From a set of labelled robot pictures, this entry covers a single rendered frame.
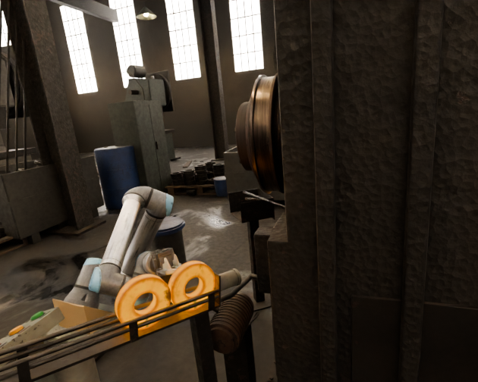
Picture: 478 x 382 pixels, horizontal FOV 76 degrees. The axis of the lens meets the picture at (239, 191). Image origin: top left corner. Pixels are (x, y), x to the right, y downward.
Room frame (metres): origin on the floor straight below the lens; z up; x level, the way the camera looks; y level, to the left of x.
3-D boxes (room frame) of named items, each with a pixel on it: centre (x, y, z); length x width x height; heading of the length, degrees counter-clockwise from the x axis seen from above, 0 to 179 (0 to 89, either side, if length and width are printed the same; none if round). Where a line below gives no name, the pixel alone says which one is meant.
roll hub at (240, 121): (1.29, -0.07, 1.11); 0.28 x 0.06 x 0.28; 160
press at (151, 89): (9.14, 2.26, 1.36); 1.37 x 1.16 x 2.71; 60
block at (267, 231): (1.04, -0.10, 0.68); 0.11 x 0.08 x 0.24; 70
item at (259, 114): (1.26, -0.16, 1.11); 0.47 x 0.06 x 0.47; 160
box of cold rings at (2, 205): (3.83, 2.56, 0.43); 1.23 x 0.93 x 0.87; 158
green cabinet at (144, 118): (4.91, 1.43, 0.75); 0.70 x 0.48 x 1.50; 160
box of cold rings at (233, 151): (4.08, -0.45, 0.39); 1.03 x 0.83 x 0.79; 74
